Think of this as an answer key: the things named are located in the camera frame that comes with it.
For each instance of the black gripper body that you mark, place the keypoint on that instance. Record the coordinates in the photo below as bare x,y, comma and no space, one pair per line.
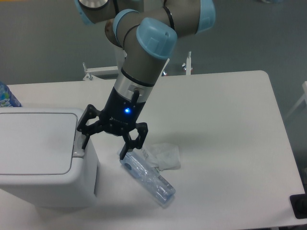
120,114

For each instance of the grey trash can push button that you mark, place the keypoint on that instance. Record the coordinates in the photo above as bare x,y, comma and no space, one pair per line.
78,151

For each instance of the white plastic trash can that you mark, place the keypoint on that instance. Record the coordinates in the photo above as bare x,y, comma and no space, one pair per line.
36,163

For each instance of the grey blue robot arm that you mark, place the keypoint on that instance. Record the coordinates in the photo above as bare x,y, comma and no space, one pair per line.
148,38

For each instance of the clear plastic water bottle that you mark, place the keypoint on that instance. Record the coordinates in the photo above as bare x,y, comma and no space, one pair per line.
148,177

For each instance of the crumpled clear plastic wrapper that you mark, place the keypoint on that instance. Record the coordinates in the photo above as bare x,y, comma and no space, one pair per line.
163,156

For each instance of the blue labelled bottle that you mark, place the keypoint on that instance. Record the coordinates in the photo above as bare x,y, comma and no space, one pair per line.
7,98

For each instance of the black clamp at table edge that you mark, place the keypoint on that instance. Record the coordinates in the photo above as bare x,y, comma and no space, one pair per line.
299,205

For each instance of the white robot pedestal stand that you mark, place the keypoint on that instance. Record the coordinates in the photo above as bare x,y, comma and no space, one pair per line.
112,71

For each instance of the white frame at right edge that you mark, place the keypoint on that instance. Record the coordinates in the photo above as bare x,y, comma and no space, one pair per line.
301,103

